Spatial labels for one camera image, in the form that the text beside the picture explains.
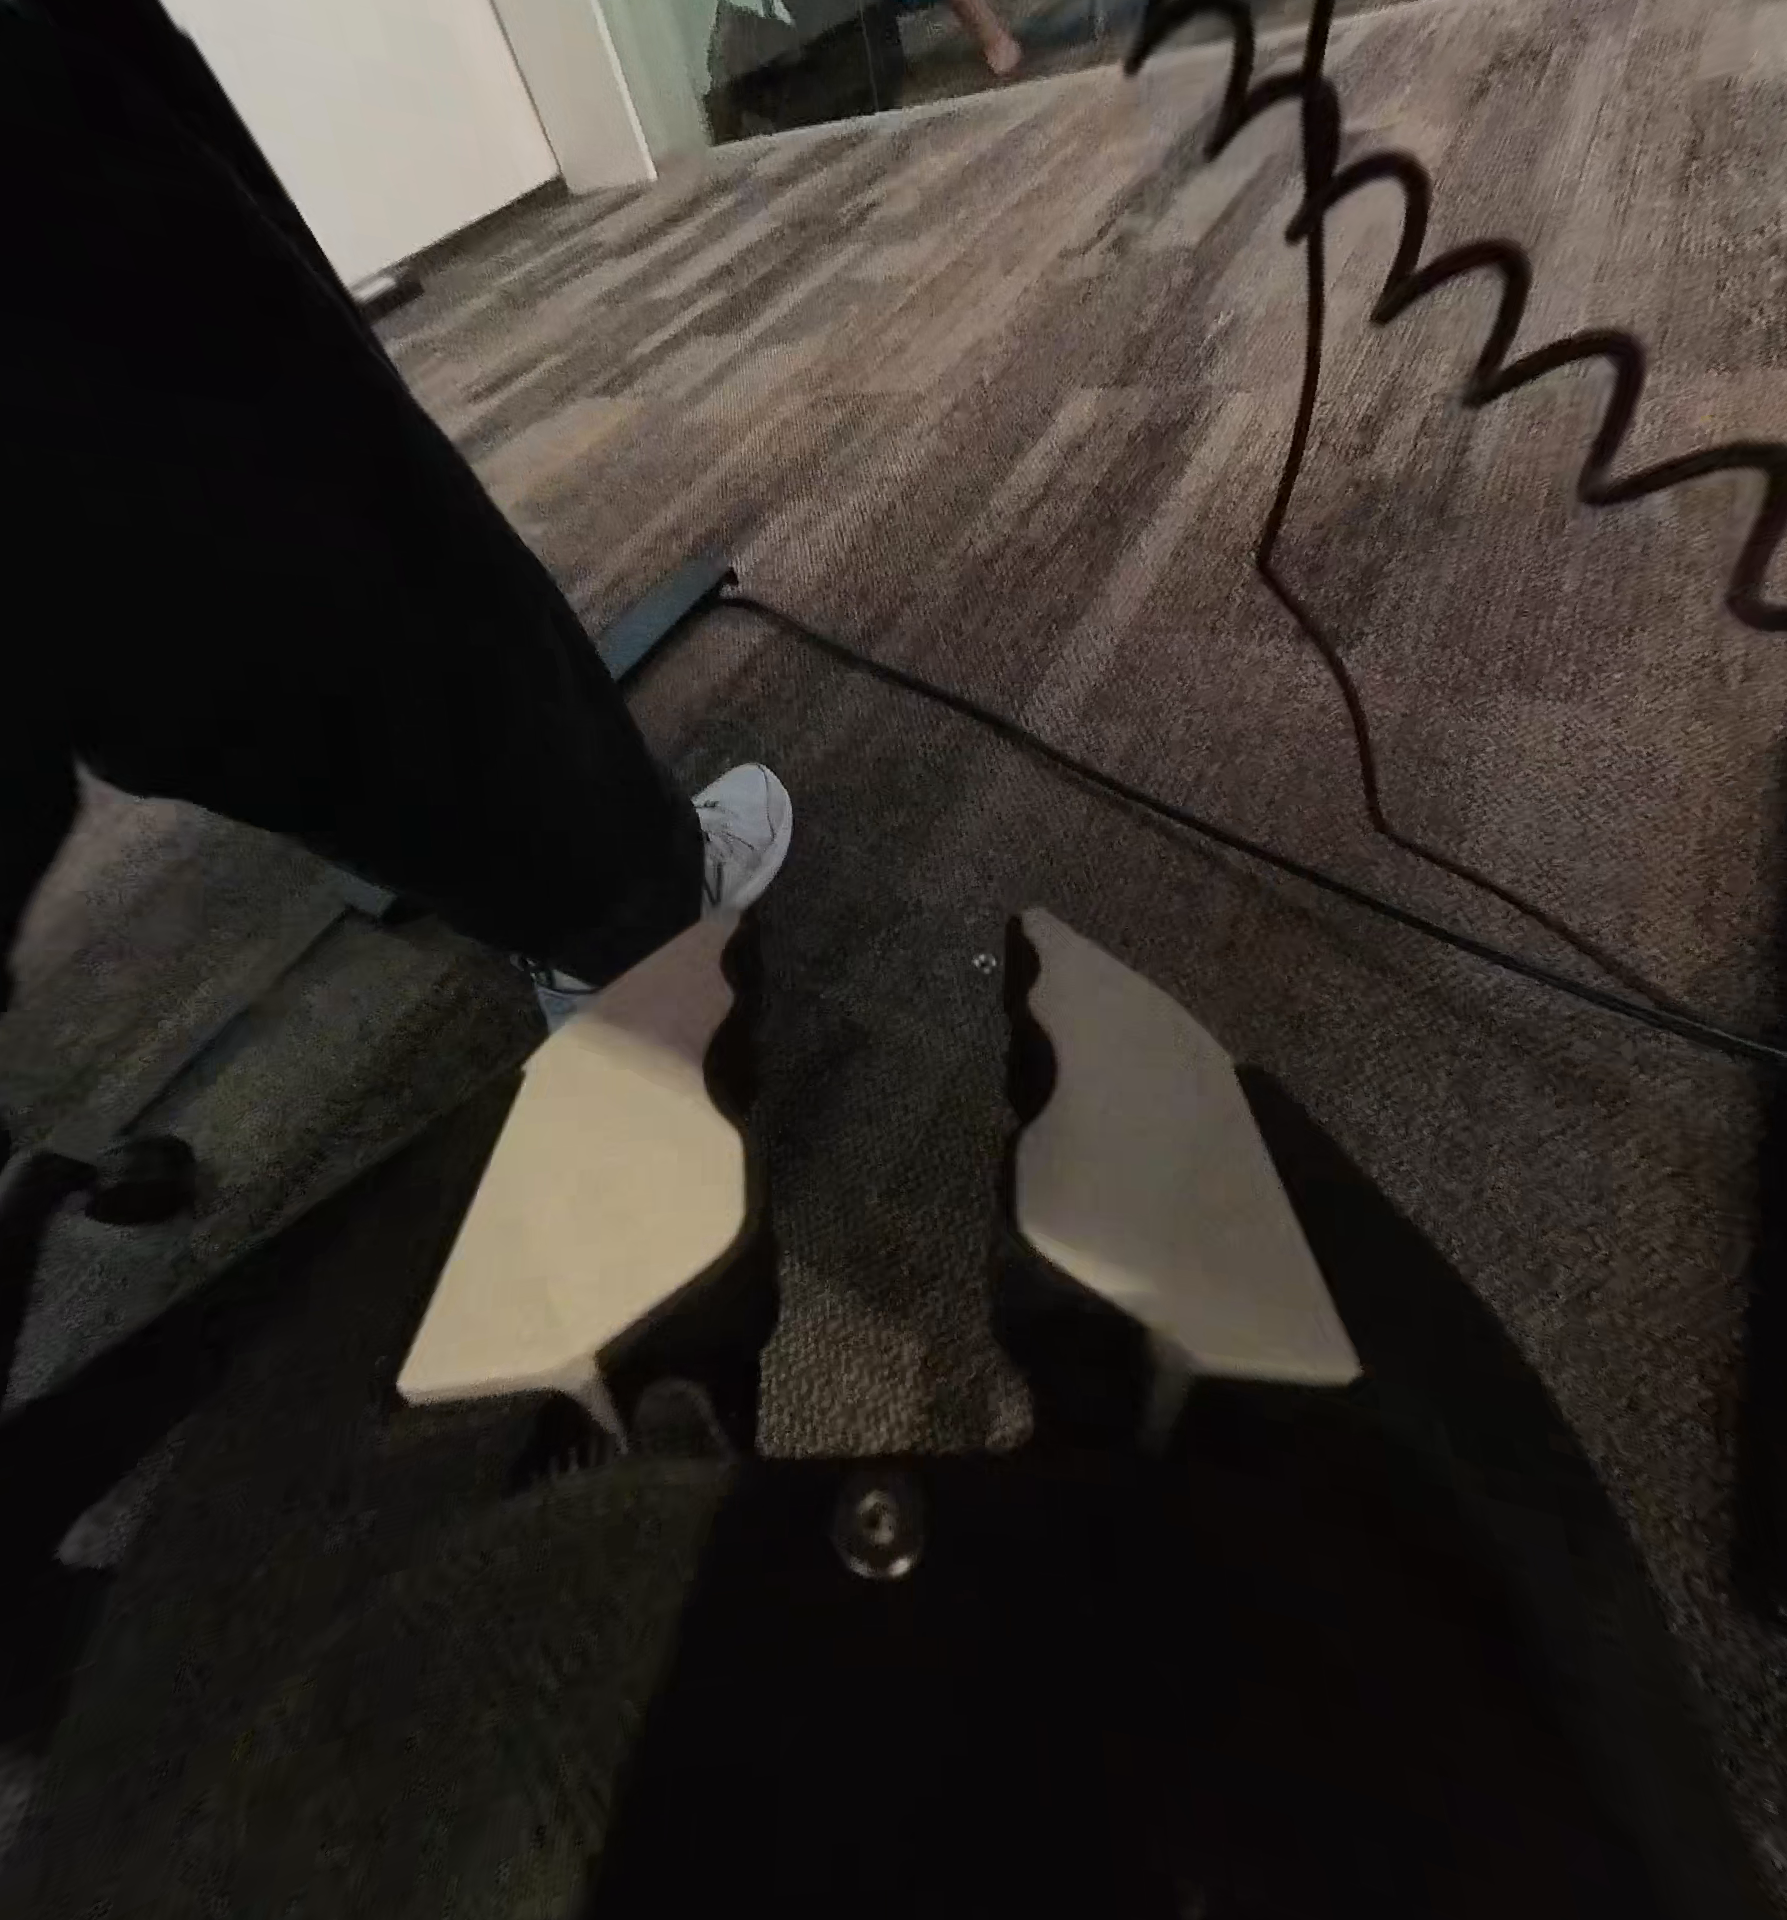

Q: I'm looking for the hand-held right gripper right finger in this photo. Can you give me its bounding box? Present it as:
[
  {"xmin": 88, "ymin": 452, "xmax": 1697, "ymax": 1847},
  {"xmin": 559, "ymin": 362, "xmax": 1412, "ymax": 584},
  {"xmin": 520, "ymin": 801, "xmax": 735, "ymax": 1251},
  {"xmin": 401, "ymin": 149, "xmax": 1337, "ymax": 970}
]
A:
[{"xmin": 1000, "ymin": 907, "xmax": 1362, "ymax": 1389}]

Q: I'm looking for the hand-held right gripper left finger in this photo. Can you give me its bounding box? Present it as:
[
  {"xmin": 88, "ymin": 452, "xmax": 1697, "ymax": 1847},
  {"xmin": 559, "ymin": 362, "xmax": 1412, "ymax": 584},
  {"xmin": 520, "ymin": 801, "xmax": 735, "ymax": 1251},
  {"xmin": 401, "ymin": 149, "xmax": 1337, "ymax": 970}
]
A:
[{"xmin": 395, "ymin": 916, "xmax": 769, "ymax": 1412}]

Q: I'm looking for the person's white shoe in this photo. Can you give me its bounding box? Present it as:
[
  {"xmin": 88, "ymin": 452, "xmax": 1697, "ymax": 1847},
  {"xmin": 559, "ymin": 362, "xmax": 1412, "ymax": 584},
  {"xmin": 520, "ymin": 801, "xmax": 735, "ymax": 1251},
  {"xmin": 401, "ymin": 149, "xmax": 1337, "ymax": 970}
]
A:
[{"xmin": 529, "ymin": 760, "xmax": 797, "ymax": 1040}]

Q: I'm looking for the black floor power strip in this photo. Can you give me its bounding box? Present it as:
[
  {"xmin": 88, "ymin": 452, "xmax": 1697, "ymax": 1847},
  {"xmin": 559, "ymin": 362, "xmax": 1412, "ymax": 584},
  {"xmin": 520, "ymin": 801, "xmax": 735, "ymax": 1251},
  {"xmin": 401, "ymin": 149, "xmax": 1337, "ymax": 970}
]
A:
[{"xmin": 591, "ymin": 556, "xmax": 739, "ymax": 687}]

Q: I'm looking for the black chair base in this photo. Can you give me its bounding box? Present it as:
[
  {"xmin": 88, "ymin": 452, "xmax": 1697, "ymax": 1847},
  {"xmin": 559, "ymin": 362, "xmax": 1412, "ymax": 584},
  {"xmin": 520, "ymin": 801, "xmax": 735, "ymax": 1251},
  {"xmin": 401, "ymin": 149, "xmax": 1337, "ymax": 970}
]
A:
[{"xmin": 0, "ymin": 1103, "xmax": 199, "ymax": 1435}]

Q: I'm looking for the person's black trouser leg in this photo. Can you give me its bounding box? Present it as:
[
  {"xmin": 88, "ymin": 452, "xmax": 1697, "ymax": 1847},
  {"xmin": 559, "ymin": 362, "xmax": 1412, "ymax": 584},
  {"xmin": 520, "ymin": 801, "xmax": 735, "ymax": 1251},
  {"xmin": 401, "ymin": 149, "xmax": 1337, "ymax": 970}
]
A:
[{"xmin": 0, "ymin": 0, "xmax": 710, "ymax": 1084}]

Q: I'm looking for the thin black cable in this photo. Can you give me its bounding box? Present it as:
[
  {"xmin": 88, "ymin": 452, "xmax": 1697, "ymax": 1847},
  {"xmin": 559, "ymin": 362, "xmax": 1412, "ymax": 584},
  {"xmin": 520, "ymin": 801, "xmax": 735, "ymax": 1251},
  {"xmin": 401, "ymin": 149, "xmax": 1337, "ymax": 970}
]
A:
[
  {"xmin": 1257, "ymin": 0, "xmax": 1757, "ymax": 1052},
  {"xmin": 712, "ymin": 589, "xmax": 1787, "ymax": 1079}
]

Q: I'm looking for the black coiled cable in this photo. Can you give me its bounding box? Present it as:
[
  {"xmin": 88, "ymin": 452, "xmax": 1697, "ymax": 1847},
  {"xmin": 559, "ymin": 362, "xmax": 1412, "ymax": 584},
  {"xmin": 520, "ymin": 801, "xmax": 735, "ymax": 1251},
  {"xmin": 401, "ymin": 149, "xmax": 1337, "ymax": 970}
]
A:
[{"xmin": 1122, "ymin": 0, "xmax": 1787, "ymax": 636}]

